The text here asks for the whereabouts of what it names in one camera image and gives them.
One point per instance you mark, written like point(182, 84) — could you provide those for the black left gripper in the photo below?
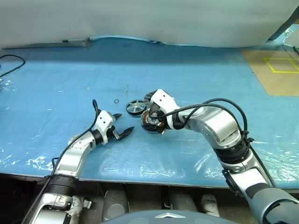
point(112, 133)

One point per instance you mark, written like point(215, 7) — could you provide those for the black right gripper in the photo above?
point(157, 112)

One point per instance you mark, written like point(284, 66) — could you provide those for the round motor housing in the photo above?
point(146, 117)

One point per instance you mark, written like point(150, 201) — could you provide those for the black silver spoked rotor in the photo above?
point(135, 106)

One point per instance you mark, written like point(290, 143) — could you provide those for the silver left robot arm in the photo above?
point(70, 158)

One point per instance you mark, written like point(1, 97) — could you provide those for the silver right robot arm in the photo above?
point(217, 123)

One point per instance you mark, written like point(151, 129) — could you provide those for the blue plastic table cover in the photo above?
point(163, 70)

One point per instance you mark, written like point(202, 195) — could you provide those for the grey rounded shape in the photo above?
point(115, 200)
point(182, 198)

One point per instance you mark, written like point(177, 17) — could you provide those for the small black white connector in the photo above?
point(87, 203)

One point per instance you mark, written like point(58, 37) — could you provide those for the grey robot torso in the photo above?
point(163, 217)

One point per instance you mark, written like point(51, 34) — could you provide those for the pale rounded shape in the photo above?
point(210, 205)

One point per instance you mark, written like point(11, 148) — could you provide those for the white backdrop sheet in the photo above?
point(149, 18)

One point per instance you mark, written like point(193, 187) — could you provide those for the long grey metal bar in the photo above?
point(46, 44)

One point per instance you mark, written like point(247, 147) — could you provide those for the brown cardboard sheet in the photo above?
point(275, 81)

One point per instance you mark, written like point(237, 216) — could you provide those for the yellow tape square outline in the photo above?
point(268, 63)

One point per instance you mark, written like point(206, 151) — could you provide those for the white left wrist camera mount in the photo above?
point(104, 119)

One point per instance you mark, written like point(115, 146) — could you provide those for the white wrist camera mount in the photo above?
point(163, 98)
point(104, 119)

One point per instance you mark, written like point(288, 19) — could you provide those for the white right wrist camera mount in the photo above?
point(163, 98)

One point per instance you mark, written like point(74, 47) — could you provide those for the silver metal bracket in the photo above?
point(286, 31)

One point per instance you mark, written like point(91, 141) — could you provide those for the teal diagonal frame strut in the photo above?
point(286, 24)

